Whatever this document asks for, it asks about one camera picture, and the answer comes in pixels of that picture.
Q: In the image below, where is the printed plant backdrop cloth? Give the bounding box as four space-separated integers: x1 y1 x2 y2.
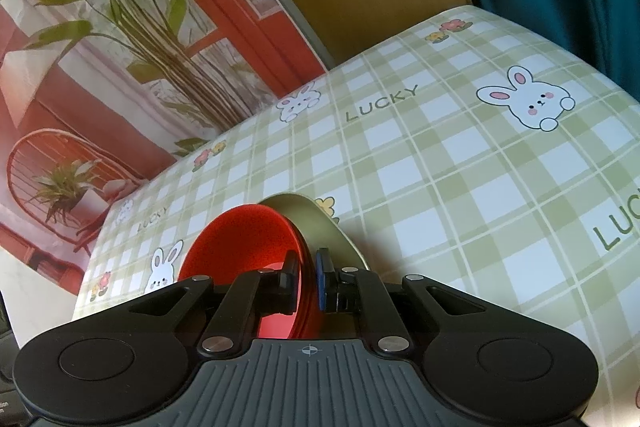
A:
0 0 331 293

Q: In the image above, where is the black device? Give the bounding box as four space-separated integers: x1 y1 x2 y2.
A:
0 329 31 427

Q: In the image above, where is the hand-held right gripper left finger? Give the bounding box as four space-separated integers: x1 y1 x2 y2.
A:
129 251 299 356

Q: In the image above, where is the green plastic plate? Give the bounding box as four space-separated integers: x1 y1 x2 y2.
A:
260 192 372 275

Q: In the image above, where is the red plastic bowl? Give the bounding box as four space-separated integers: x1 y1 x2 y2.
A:
287 219 322 340
177 204 303 340

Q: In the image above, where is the green checked bunny tablecloth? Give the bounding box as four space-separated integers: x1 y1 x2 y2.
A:
70 4 640 427

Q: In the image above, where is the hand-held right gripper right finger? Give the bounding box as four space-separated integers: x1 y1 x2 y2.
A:
316 248 493 354

